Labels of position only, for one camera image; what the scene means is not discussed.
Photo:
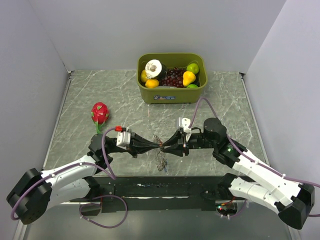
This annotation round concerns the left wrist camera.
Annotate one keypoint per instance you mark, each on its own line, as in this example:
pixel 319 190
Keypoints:
pixel 123 136

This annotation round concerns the red dragon fruit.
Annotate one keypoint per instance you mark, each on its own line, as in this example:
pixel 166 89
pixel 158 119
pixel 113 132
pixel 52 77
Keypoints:
pixel 99 115

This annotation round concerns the yellow lemon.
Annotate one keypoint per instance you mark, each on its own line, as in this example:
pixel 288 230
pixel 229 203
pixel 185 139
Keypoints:
pixel 143 77

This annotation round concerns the green lime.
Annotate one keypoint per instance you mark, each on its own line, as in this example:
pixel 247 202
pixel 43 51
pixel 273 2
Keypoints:
pixel 193 67

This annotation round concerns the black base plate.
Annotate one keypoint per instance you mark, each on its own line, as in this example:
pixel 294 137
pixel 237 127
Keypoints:
pixel 145 193

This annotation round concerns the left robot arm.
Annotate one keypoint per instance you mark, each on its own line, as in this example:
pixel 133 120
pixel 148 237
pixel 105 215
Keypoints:
pixel 95 161

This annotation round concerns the olive green plastic bin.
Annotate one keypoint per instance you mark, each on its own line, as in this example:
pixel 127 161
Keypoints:
pixel 167 95

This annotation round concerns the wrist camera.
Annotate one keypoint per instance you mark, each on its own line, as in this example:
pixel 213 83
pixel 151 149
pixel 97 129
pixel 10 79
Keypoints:
pixel 123 136
pixel 184 124

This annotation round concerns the round metal key organizer disc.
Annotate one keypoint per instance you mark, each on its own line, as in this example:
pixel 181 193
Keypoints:
pixel 161 161

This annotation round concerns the green fruit front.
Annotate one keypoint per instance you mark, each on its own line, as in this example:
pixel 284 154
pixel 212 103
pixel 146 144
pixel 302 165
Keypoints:
pixel 192 86

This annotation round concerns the orange fruit front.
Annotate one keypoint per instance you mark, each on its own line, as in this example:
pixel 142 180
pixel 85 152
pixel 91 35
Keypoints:
pixel 151 83

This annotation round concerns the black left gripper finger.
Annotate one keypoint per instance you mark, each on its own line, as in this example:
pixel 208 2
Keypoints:
pixel 139 141
pixel 143 149

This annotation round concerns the dark red grapes bunch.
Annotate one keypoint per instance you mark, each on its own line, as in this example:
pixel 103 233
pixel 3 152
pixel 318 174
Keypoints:
pixel 173 78

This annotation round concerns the yellow pear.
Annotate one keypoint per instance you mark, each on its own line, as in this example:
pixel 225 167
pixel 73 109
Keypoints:
pixel 188 78

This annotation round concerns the white black tape roll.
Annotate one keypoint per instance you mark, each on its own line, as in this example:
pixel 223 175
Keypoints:
pixel 154 69

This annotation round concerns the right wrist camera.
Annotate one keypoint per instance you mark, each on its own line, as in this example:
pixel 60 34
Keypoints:
pixel 184 124

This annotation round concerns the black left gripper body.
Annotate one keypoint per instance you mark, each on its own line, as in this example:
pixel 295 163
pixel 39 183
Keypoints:
pixel 117 149

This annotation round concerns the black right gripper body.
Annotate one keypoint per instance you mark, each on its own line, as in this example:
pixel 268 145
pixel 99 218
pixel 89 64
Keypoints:
pixel 197 140

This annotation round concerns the aluminium rail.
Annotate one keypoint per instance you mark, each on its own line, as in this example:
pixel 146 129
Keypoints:
pixel 51 196

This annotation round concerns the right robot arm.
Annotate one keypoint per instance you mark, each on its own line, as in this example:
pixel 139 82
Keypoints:
pixel 242 160

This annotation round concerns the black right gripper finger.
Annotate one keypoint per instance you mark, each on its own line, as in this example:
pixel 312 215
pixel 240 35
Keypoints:
pixel 179 137
pixel 177 150

